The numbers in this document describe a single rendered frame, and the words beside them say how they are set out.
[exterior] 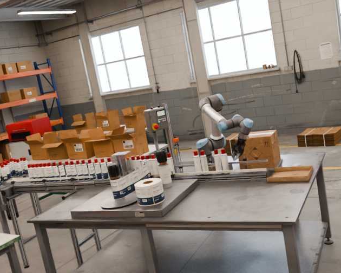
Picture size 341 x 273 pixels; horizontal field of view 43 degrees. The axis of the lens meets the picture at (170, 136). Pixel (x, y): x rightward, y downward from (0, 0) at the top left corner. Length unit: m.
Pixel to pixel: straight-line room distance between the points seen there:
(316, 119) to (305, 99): 0.43
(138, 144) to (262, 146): 2.16
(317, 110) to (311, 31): 1.50
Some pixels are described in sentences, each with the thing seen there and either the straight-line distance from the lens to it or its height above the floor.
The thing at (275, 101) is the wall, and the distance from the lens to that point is 8.93.
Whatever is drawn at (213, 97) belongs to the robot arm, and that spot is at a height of 1.48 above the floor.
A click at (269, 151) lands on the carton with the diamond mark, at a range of 3.57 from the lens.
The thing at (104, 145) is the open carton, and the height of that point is 0.94.
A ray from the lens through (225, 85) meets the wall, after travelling 9.32.
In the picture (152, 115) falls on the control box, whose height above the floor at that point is 1.43.
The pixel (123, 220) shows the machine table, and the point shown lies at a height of 0.83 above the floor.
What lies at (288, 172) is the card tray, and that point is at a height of 0.83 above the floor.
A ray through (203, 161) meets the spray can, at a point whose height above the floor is 1.00.
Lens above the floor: 1.85
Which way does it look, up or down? 10 degrees down
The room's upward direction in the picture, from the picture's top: 11 degrees counter-clockwise
